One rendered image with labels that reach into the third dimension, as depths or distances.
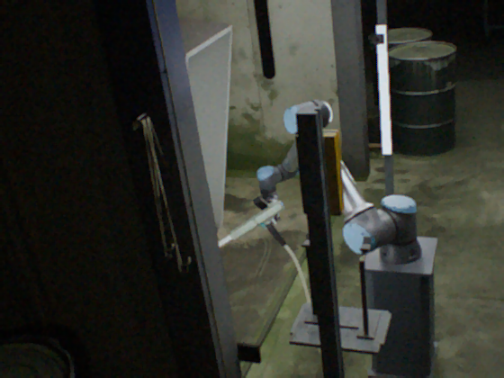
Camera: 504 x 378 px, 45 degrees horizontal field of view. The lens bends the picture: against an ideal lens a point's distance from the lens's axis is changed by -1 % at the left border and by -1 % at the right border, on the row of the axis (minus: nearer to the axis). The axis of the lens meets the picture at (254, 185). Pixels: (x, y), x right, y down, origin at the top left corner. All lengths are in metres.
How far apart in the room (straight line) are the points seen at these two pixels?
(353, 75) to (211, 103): 1.68
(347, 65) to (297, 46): 0.41
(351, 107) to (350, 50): 0.45
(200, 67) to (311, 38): 1.62
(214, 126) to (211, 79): 0.27
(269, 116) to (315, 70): 0.56
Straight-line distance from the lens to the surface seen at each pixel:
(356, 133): 4.91
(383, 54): 3.80
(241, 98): 5.09
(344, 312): 2.28
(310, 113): 1.67
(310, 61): 4.81
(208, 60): 3.29
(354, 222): 2.64
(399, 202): 2.75
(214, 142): 3.44
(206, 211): 2.20
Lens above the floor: 2.18
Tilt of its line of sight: 25 degrees down
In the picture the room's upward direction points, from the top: 8 degrees counter-clockwise
